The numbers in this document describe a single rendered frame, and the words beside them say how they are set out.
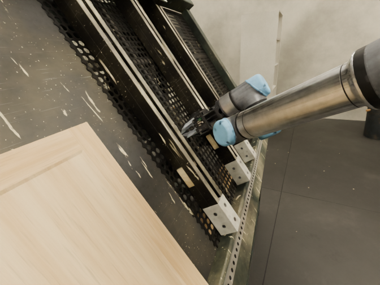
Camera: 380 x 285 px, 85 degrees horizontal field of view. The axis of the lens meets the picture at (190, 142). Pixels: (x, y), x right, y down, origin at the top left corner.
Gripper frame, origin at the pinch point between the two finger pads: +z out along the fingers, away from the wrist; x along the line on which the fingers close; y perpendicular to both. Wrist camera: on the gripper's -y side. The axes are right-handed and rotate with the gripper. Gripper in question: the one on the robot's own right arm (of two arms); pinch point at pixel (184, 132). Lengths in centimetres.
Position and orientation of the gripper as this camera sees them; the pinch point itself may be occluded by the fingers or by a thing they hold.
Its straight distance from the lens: 84.1
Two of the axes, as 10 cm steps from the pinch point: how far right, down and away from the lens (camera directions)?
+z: -7.4, 4.3, 5.2
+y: -3.9, 3.7, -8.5
